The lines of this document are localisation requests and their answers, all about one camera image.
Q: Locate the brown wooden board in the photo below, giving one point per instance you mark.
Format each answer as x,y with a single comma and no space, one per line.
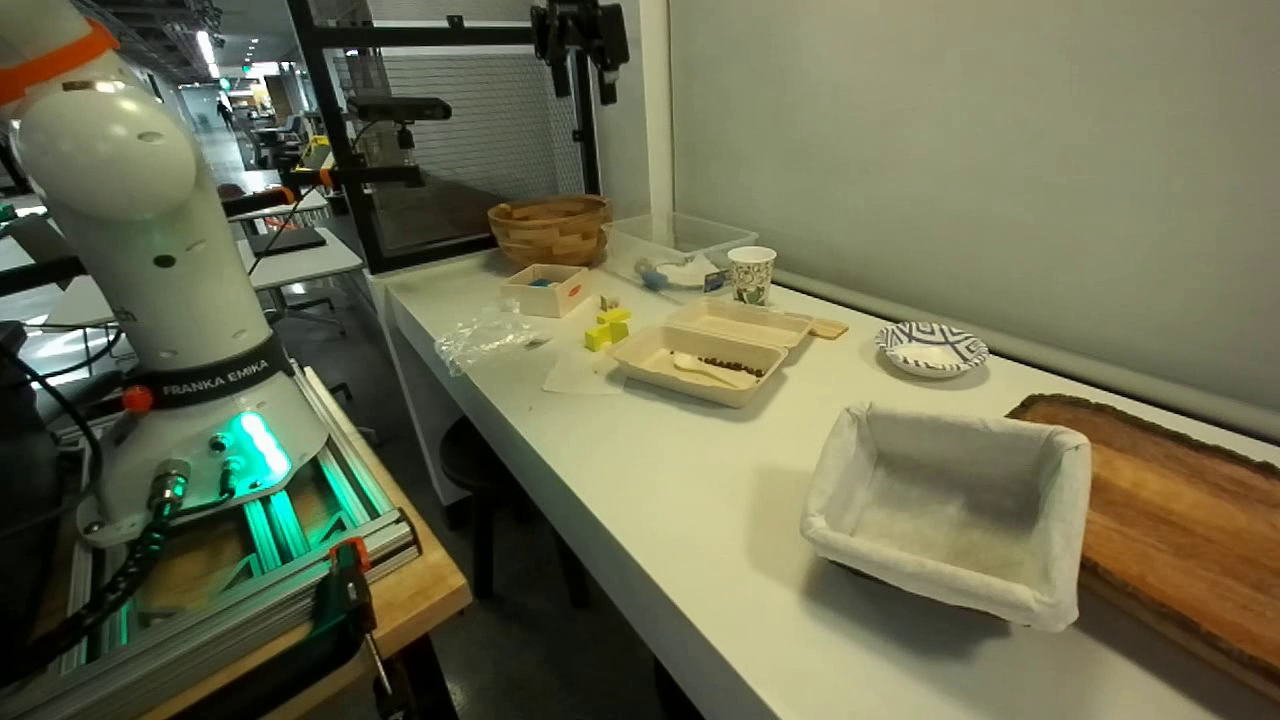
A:
1186,534

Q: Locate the patterned paper cup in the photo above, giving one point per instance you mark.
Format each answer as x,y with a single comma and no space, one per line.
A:
751,272

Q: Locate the black camera on stand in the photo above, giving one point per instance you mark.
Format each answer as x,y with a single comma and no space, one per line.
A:
585,55

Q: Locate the small yellow wedge block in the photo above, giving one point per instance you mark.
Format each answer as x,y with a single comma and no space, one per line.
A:
596,341

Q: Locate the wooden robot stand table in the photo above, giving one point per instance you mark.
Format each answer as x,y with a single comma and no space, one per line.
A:
422,602

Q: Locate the black metal shelf frame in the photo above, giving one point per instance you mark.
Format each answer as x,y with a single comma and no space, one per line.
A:
350,163

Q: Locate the flat yellow rectangular block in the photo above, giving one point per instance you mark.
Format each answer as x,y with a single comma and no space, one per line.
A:
608,311

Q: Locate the brown wicker basket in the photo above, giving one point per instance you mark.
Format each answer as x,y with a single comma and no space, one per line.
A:
548,228

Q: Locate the clear plastic bin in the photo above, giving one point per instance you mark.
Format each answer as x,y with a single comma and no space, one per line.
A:
672,246

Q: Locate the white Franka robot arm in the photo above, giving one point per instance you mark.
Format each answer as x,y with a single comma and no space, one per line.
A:
144,264

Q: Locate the notched yellow block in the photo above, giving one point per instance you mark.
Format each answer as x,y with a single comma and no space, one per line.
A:
618,325

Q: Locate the white cloth lined basket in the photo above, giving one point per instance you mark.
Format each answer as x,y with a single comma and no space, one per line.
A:
949,513

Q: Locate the blue white patterned bowl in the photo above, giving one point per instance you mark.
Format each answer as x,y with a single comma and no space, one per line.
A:
933,350

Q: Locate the beige clamshell food container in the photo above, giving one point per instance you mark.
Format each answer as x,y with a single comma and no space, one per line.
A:
707,355

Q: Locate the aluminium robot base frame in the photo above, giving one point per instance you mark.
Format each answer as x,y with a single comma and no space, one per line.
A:
284,526

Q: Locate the green orange clamp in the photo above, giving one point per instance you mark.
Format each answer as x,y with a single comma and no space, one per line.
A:
347,604

